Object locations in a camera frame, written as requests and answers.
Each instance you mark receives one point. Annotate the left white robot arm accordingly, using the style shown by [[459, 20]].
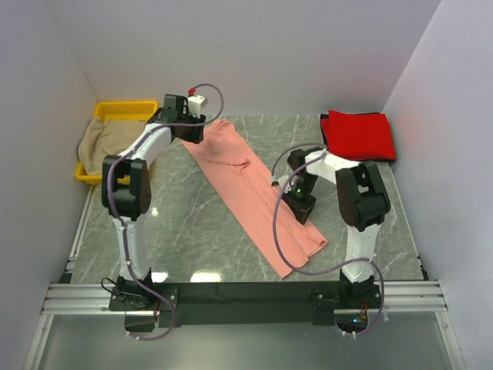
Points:
[[127, 195]]

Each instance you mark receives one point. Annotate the aluminium rail frame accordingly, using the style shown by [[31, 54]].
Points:
[[91, 299]]

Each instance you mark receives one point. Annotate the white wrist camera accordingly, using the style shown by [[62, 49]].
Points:
[[195, 104], [281, 181]]

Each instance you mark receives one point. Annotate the yellow plastic bin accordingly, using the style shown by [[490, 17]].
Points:
[[117, 110]]

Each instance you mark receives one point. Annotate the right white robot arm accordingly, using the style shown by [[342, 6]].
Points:
[[363, 203]]

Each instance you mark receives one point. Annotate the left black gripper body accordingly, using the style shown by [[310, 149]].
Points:
[[192, 133]]

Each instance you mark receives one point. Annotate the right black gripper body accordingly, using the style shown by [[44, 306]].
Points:
[[300, 196]]

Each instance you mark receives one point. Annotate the beige t shirt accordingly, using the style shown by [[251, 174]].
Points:
[[110, 137]]

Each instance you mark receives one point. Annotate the pink t shirt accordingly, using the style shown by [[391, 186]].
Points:
[[242, 181]]

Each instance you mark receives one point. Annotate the black base bar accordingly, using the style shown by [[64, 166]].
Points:
[[234, 303]]

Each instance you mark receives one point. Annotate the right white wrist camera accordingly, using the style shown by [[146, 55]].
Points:
[[281, 181]]

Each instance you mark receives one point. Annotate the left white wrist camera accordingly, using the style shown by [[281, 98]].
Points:
[[195, 104]]

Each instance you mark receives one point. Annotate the red folded t shirt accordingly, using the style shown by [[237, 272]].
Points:
[[359, 136]]

